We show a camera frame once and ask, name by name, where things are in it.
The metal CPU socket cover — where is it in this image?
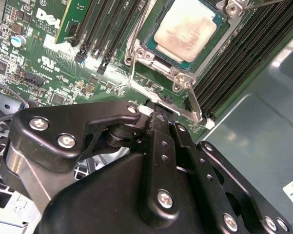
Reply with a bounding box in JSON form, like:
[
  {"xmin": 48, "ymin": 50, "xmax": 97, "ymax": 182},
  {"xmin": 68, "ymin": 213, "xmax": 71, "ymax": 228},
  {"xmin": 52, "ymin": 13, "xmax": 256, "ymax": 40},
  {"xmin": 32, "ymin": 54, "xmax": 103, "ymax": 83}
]
[{"xmin": 126, "ymin": 57, "xmax": 207, "ymax": 122}]

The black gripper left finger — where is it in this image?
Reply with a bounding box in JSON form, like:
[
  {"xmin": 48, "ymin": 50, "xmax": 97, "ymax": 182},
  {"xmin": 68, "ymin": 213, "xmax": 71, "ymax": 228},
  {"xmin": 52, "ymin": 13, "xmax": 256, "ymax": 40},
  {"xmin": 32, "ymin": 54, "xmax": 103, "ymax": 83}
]
[{"xmin": 0, "ymin": 100, "xmax": 181, "ymax": 223}]

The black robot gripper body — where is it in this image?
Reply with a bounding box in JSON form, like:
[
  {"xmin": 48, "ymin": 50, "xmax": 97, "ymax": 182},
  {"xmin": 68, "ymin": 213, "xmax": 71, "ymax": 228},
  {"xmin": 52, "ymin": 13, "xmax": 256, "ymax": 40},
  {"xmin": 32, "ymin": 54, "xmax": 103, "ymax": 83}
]
[{"xmin": 33, "ymin": 153, "xmax": 224, "ymax": 234}]

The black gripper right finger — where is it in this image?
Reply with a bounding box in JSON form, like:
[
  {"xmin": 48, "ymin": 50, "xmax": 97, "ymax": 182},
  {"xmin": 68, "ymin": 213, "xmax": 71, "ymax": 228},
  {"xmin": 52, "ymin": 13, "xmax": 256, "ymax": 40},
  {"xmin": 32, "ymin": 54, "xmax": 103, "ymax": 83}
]
[{"xmin": 162, "ymin": 109, "xmax": 293, "ymax": 234}]

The silver-topped CPU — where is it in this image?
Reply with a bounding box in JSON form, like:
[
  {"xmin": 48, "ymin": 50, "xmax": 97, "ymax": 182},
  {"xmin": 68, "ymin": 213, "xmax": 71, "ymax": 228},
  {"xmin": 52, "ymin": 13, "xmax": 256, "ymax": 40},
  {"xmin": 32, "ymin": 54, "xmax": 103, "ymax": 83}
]
[{"xmin": 142, "ymin": 0, "xmax": 231, "ymax": 73}]

